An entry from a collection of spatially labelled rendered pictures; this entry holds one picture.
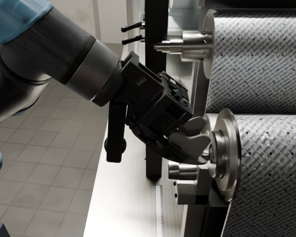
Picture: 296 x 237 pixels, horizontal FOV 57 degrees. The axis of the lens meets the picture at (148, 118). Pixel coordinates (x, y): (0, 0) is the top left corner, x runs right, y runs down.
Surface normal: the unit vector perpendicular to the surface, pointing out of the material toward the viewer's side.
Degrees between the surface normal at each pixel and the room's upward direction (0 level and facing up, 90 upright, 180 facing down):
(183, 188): 0
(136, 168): 0
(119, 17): 90
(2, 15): 74
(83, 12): 90
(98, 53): 48
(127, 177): 0
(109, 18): 90
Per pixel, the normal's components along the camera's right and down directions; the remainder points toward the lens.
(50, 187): 0.00, -0.81
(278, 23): 0.00, -0.36
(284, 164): 0.00, 0.10
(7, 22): 0.07, 0.43
